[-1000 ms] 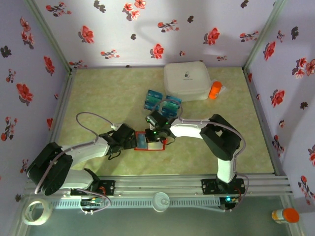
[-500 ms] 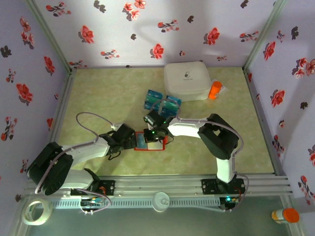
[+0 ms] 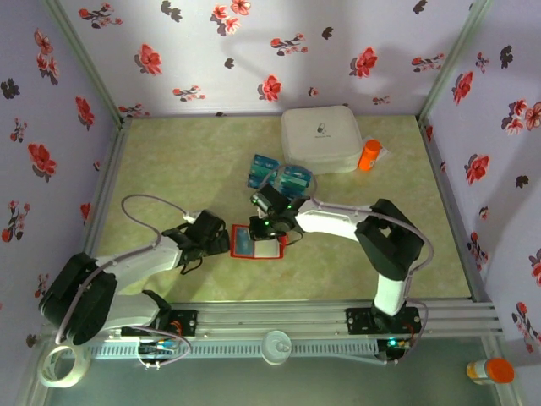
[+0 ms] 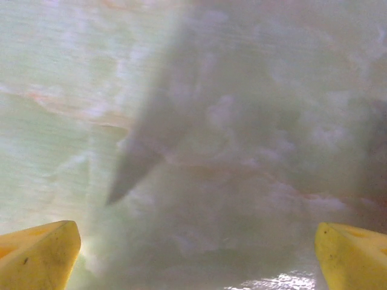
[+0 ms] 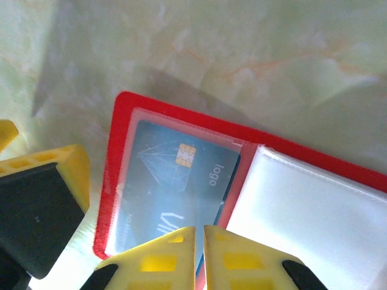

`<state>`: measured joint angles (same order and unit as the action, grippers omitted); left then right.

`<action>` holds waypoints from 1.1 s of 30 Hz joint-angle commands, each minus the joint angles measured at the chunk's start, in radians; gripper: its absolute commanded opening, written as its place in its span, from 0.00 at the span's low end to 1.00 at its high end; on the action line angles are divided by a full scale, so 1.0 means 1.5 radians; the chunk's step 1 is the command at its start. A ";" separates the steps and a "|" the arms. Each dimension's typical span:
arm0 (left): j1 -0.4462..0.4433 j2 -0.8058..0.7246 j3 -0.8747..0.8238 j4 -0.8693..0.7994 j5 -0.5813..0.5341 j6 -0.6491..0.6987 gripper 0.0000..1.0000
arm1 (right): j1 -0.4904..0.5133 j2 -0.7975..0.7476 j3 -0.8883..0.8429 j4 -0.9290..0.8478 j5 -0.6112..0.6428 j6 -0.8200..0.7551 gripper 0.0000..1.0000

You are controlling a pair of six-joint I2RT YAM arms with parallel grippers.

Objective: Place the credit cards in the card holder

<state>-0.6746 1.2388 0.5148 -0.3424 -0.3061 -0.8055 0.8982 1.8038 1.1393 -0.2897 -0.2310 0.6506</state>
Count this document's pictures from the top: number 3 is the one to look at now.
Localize wide aluminium base rail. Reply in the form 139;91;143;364
41;298;504;339

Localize blue and green packets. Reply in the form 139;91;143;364
244;152;316;202

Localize pill bottle with orange cap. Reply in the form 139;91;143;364
466;357;516;386

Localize white plastic lidded container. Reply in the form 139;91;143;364
281;105;363;177

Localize white round lid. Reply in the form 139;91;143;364
260;330;292;365

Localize red card holder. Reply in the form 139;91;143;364
230;223;291;260

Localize white slotted cable duct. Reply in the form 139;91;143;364
86;340;380;360

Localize aluminium frame post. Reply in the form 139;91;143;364
41;0;128;128
418;0;494;123

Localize small electronics board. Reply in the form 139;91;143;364
377;336;412;365
138;340;178;360

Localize aluminium table edge rail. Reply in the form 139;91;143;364
416;116;494;304
63;118;132;308

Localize arm lilac cable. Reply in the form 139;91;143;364
54;193;194;369
257;164;434;365

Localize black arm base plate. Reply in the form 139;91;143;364
122;310;199;338
345;307;423;336

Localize clear tape roll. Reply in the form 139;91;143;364
36;344;90;389

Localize right arm lilac cable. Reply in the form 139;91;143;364
257;164;434;365

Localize left arm lilac cable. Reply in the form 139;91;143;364
54;193;194;369

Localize white paper leaflet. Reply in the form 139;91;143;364
362;134;389;162

